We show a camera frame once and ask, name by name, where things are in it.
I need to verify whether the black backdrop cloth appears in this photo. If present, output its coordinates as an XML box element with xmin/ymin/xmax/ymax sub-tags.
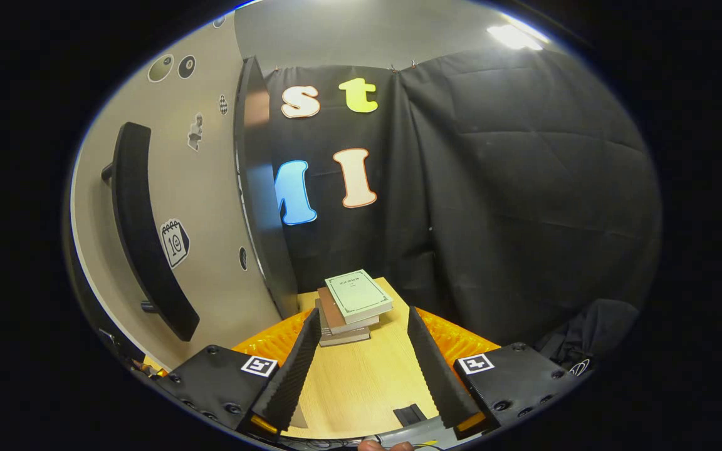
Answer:
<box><xmin>261</xmin><ymin>47</ymin><xmax>662</xmax><ymax>351</ymax></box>

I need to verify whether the black door handle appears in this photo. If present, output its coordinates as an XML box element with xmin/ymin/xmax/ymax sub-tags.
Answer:
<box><xmin>101</xmin><ymin>122</ymin><xmax>201</xmax><ymax>343</ymax></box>

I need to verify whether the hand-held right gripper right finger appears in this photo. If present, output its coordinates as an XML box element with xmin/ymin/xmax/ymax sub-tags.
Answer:
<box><xmin>407</xmin><ymin>306</ymin><xmax>587</xmax><ymax>439</ymax></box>

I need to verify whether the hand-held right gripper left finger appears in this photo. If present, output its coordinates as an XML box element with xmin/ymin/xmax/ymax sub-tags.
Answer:
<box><xmin>157</xmin><ymin>307</ymin><xmax>323</xmax><ymax>436</ymax></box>

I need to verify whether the ceiling light panel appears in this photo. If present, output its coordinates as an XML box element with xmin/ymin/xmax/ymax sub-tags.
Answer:
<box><xmin>486</xmin><ymin>24</ymin><xmax>550</xmax><ymax>52</ymax></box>

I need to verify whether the grey cabinet door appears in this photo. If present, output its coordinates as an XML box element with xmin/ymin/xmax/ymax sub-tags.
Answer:
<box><xmin>70</xmin><ymin>13</ymin><xmax>283</xmax><ymax>370</ymax></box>

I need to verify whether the dark cloth bundle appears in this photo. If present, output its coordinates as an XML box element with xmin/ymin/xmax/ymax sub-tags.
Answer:
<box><xmin>536</xmin><ymin>299</ymin><xmax>641</xmax><ymax>376</ymax></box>

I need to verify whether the dark grey cabinet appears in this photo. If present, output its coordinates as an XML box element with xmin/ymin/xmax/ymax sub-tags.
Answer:
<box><xmin>234</xmin><ymin>55</ymin><xmax>300</xmax><ymax>320</ymax></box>

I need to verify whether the green book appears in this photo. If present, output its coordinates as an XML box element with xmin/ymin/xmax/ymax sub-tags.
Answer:
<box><xmin>325</xmin><ymin>269</ymin><xmax>394</xmax><ymax>325</ymax></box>

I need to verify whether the small black block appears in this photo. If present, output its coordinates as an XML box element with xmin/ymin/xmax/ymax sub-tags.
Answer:
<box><xmin>394</xmin><ymin>404</ymin><xmax>427</xmax><ymax>425</ymax></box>

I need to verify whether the brown book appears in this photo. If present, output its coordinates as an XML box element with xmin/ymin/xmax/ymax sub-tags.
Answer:
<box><xmin>317</xmin><ymin>287</ymin><xmax>380</xmax><ymax>336</ymax></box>

